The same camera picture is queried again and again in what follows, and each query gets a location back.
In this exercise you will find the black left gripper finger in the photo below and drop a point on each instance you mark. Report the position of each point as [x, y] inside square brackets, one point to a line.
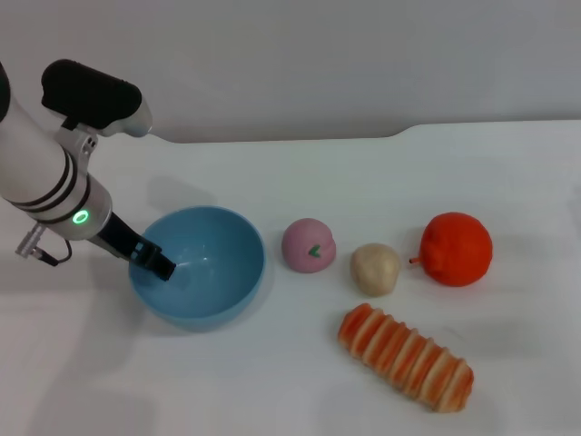
[156, 263]

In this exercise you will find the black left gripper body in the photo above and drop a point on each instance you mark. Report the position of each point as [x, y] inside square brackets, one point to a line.
[120, 236]

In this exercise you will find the blue plastic bowl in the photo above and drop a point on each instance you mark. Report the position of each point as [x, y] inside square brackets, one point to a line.
[218, 272]

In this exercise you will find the beige egg yolk pastry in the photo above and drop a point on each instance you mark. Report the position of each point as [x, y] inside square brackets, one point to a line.
[374, 268]

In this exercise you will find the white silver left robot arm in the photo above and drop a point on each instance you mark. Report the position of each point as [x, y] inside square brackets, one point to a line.
[27, 159]

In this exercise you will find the pink peach bun toy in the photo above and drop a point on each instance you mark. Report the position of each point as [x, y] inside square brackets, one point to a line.
[302, 245]

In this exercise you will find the orange striped bread loaf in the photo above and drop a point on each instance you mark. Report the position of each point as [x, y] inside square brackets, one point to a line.
[408, 359]

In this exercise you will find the orange red fruit toy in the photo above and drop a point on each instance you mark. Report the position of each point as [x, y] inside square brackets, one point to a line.
[458, 250]

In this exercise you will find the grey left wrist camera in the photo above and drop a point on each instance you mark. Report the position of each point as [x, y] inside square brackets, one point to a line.
[91, 95]

